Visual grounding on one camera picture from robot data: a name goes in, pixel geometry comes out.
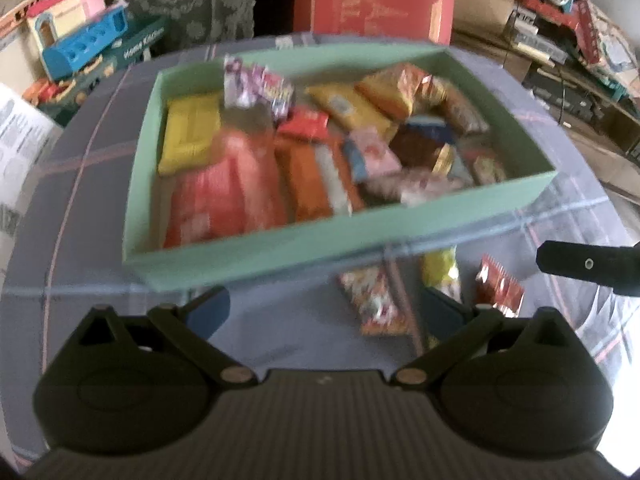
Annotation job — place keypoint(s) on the red toy train box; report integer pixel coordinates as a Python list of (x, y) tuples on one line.
[(592, 30)]

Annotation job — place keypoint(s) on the brown shiny snack packet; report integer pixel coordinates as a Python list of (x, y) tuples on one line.
[(420, 145)]

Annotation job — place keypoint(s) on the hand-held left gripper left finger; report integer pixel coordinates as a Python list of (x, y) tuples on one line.
[(210, 307)]

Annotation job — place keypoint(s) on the orange white printed snack packet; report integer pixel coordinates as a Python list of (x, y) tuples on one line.
[(375, 300)]

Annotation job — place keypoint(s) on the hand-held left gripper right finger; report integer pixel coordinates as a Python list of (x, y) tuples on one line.
[(440, 310)]

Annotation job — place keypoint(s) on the pink toy house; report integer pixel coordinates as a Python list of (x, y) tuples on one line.
[(65, 10)]

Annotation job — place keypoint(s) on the orange toy car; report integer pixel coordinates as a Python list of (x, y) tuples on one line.
[(45, 92)]

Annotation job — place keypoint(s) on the silver purple snack packet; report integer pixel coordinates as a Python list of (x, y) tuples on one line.
[(250, 85)]

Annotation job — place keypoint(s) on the yellow-brown snack bar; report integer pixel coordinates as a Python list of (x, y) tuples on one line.
[(350, 110)]

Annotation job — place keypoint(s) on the dark patterned cloth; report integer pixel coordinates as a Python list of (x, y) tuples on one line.
[(195, 5)]

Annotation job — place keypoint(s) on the blue plastic toy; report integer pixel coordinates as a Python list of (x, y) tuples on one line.
[(85, 45)]

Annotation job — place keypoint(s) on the orange white-label snack packet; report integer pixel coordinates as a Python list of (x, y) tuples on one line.
[(455, 105)]

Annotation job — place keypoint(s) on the white printed cardboard box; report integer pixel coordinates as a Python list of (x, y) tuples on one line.
[(22, 150)]

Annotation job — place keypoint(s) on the green toy kitchen box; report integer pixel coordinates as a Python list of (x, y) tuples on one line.
[(135, 45)]

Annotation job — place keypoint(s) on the long orange-red snack packet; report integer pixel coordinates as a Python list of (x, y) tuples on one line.
[(307, 180)]

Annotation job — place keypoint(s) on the large red snack packet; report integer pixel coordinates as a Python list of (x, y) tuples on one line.
[(225, 195)]

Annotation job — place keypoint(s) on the yellow snack packet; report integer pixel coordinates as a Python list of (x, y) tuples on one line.
[(190, 130)]

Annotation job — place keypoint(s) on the wooden shelf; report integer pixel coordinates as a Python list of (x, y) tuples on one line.
[(575, 85)]

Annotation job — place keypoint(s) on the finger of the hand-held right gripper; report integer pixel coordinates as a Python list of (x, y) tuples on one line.
[(585, 262)]

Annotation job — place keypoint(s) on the yellow-green cartoon snack packet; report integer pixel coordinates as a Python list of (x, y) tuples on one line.
[(442, 270)]

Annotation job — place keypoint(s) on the orange crinkled snack packet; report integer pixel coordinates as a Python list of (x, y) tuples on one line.
[(392, 87)]

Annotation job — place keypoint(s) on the red shiny snack packet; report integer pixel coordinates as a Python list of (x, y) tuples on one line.
[(500, 285)]

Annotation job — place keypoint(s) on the small pink snack packet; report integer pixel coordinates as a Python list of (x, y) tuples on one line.
[(372, 155)]

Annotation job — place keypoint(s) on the green cardboard box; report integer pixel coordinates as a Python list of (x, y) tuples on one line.
[(300, 245)]

